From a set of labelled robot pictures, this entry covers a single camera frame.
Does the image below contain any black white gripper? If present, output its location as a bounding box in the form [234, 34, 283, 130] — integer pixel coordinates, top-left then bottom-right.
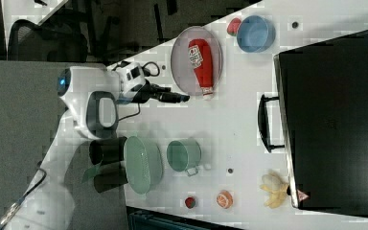
[132, 80, 190, 104]

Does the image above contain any red ketchup bottle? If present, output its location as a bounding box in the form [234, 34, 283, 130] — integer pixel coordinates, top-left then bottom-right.
[188, 38, 214, 101]

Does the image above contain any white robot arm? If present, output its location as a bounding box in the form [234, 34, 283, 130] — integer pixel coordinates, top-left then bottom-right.
[0, 61, 190, 230]

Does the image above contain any grey round plate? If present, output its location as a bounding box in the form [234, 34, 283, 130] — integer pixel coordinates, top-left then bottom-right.
[170, 26, 222, 96]

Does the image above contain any green metal cup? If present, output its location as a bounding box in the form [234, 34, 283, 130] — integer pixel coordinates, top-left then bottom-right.
[167, 138, 201, 176]

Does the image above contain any green perforated basket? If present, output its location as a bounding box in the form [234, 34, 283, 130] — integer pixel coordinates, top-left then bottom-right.
[124, 136, 164, 195]

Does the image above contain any black cylinder upper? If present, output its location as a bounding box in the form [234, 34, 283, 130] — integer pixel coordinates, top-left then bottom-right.
[89, 136, 127, 165]

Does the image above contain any black cylinder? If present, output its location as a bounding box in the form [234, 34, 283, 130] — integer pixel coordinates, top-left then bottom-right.
[94, 168, 127, 193]
[89, 136, 127, 165]

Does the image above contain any strawberry toy near bowl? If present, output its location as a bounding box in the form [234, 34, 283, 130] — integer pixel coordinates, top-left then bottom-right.
[226, 17, 242, 36]

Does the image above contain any black cylinder lower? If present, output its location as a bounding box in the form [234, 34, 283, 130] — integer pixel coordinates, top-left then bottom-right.
[94, 168, 127, 193]

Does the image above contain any blue bowl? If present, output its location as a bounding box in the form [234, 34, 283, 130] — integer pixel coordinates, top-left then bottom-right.
[236, 15, 275, 53]

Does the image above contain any small red strawberry toy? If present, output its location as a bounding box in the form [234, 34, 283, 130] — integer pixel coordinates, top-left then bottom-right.
[185, 196, 196, 209]

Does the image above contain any black office chair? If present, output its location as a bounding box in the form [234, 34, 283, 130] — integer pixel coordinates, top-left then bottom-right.
[7, 19, 88, 62]

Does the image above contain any orange slice toy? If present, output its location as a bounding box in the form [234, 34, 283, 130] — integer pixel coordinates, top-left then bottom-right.
[216, 190, 233, 209]

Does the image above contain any peeled banana toy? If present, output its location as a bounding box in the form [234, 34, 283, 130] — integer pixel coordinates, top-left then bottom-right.
[260, 172, 289, 209]

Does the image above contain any black toaster oven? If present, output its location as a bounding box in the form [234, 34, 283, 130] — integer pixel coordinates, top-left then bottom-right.
[273, 30, 368, 218]

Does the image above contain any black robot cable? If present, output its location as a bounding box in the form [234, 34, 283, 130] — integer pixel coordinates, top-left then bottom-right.
[0, 167, 48, 230]

